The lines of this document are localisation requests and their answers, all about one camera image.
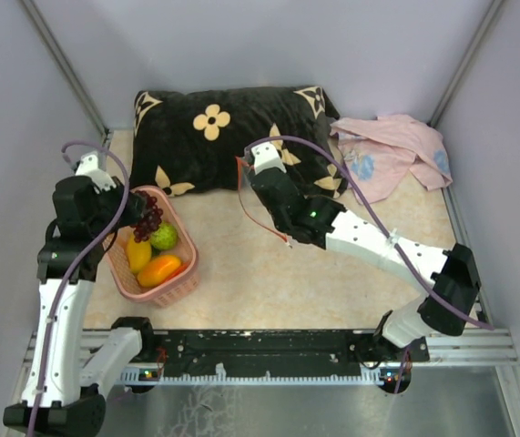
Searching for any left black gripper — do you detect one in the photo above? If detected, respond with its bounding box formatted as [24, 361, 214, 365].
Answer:
[89, 175, 147, 239]

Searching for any purple grape bunch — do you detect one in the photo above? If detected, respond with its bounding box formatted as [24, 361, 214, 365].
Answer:
[133, 190, 163, 242]

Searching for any clear zip top bag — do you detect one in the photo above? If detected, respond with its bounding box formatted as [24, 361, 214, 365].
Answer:
[236, 158, 292, 249]

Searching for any green custard apple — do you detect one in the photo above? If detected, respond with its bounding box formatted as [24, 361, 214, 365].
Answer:
[149, 222, 178, 250]

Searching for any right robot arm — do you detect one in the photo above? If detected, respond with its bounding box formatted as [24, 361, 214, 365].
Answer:
[248, 168, 481, 361]

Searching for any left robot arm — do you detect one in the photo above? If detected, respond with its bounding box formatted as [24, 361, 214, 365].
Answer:
[3, 176, 158, 436]

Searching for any pink plastic basket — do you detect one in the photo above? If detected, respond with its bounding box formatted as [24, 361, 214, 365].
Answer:
[104, 186, 199, 308]

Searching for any yellow lemon fruit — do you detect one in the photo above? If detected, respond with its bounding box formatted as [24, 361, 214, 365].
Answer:
[125, 237, 152, 275]

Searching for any orange mango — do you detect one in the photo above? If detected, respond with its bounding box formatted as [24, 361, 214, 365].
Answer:
[137, 255, 182, 288]

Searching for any orange carrot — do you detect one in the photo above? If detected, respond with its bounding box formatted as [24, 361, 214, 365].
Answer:
[166, 263, 189, 281]

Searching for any black floral pillow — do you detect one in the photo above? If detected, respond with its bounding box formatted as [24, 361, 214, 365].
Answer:
[129, 85, 347, 198]

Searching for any pink printed cloth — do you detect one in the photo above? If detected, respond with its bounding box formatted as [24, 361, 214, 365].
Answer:
[331, 115, 453, 203]

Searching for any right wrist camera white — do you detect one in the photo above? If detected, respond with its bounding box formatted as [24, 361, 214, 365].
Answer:
[250, 142, 287, 175]

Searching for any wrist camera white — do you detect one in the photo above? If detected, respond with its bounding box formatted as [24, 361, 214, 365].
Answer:
[250, 142, 287, 175]
[75, 152, 116, 191]

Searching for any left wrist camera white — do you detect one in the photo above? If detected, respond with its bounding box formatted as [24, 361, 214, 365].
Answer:
[75, 152, 116, 191]

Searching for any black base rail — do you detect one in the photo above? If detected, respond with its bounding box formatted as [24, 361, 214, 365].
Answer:
[130, 330, 404, 379]

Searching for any aluminium frame post left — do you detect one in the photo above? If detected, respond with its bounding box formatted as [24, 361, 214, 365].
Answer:
[17, 0, 110, 139]

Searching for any aluminium frame post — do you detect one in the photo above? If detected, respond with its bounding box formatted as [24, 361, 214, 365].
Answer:
[17, 0, 110, 139]
[428, 0, 507, 128]

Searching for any aluminium frame post right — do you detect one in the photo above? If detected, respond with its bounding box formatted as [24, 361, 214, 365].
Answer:
[428, 0, 507, 128]

